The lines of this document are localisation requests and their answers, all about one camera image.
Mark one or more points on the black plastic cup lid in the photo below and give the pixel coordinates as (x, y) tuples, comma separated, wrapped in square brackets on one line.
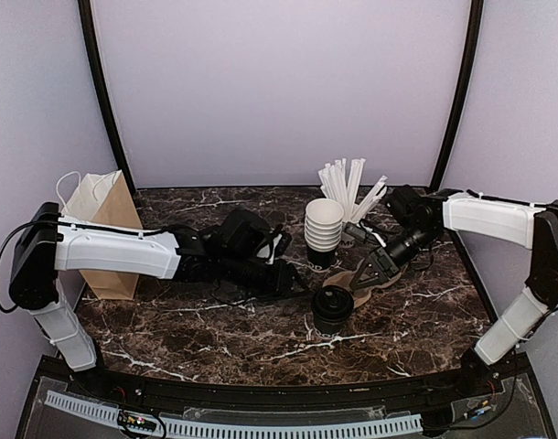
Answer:
[(332, 304)]

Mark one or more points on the grey cable duct rail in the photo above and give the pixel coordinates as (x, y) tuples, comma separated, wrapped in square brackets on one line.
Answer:
[(210, 423)]

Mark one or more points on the black left frame post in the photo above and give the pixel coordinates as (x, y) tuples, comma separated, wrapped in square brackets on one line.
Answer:
[(101, 91)]

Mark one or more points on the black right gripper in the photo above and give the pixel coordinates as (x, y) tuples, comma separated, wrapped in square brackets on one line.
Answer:
[(386, 263)]

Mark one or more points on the black paper coffee cup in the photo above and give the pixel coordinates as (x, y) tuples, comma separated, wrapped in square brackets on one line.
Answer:
[(328, 329)]

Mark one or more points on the bundle of white wrapped straws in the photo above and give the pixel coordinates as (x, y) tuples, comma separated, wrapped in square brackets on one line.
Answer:
[(340, 181)]

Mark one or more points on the black enclosure frame post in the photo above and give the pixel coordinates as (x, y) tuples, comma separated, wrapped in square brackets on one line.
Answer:
[(460, 95)]

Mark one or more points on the stack of black paper cups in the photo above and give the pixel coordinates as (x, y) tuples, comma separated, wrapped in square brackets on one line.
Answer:
[(323, 230)]

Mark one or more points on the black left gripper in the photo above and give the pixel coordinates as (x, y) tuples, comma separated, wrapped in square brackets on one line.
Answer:
[(280, 284)]

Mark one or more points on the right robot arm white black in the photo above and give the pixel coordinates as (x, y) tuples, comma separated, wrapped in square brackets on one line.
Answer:
[(512, 243)]

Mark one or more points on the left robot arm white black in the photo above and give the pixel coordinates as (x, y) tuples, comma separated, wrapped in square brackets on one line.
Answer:
[(52, 243)]

